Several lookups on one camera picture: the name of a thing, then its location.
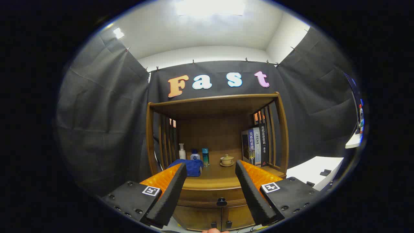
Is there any beige lidded teacup with saucer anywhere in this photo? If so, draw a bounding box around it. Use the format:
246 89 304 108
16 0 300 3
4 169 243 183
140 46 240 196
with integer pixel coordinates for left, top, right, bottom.
220 154 235 167

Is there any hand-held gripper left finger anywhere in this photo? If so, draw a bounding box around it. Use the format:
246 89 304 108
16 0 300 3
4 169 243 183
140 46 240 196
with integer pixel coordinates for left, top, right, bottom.
100 163 188 229

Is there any wooden cabinet door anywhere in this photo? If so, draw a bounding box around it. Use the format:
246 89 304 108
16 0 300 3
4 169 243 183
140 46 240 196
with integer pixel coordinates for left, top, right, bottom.
173 205 222 231
222 205 256 230

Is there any white cabinet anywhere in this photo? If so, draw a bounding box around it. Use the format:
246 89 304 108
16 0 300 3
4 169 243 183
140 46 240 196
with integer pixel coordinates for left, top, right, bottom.
286 156 344 191

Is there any wooden countertop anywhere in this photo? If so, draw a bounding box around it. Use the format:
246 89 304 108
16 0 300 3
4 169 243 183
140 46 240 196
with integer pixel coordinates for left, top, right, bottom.
152 159 287 191

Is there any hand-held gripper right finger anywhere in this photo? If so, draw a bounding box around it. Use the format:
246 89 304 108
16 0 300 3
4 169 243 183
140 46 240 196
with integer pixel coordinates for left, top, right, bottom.
235 160 321 227

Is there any bottle with coloured label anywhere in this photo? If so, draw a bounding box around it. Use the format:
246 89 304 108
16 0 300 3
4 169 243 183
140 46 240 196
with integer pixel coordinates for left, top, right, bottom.
358 104 365 134

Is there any white wall shelf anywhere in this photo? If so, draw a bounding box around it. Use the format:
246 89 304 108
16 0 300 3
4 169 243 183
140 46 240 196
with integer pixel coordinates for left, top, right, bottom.
345 133 363 149

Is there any wooden drawer with black knob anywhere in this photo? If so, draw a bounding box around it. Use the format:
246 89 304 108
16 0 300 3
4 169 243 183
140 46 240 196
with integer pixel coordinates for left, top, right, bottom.
176 176 287 208

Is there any ceiling light panel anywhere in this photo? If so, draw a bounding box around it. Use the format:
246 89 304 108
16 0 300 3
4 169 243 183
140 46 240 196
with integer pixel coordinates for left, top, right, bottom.
176 0 246 16

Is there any book with blue spine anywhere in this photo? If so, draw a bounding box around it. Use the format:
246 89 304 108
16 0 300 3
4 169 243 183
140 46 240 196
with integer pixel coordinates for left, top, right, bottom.
241 128 256 165

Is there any blue folded towel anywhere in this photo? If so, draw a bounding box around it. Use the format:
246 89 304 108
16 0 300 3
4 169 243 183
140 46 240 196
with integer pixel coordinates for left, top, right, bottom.
168 159 203 177

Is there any wooden cabinet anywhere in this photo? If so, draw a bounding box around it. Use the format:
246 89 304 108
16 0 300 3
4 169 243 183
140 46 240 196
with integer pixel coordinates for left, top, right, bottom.
146 92 289 232

